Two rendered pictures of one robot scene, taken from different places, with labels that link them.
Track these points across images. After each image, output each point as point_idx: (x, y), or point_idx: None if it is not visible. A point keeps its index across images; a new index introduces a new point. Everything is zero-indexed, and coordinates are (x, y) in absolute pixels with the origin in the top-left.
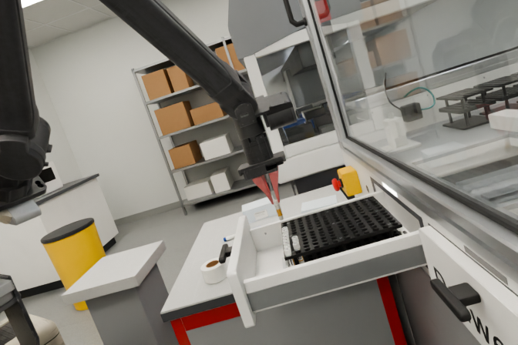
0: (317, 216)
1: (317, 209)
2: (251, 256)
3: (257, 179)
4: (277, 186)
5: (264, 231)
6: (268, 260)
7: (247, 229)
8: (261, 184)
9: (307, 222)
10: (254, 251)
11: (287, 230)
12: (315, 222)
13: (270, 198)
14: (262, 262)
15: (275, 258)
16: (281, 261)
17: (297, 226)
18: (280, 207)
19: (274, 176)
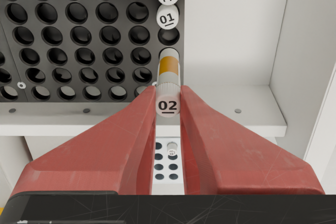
0: (52, 68)
1: (65, 131)
2: (300, 8)
3: (269, 169)
4: (110, 117)
5: (241, 116)
6: (244, 19)
7: (302, 113)
8: (225, 138)
9: (86, 44)
10: (278, 71)
11: None
12: (56, 24)
13: (189, 95)
14: (263, 21)
15: (223, 21)
16: None
17: (125, 37)
18: (157, 80)
19: (77, 154)
